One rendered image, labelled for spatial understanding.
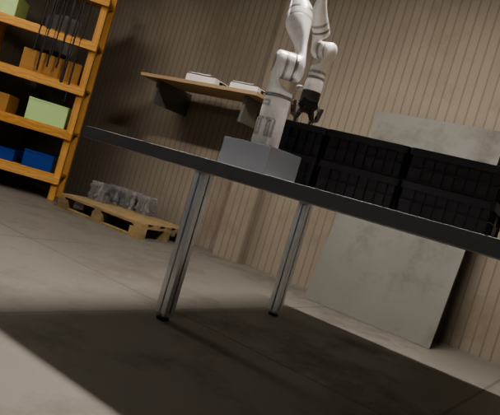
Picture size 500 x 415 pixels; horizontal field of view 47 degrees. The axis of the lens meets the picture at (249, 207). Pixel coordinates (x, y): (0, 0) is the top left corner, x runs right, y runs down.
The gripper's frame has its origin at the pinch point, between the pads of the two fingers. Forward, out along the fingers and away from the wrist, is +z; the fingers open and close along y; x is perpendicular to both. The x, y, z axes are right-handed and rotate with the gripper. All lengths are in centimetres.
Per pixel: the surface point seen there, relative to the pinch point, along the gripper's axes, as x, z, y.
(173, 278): 21, 76, -28
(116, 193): 342, 73, -22
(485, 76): 127, -92, 178
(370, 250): 131, 49, 131
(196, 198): 22, 41, -28
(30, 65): 372, -19, -127
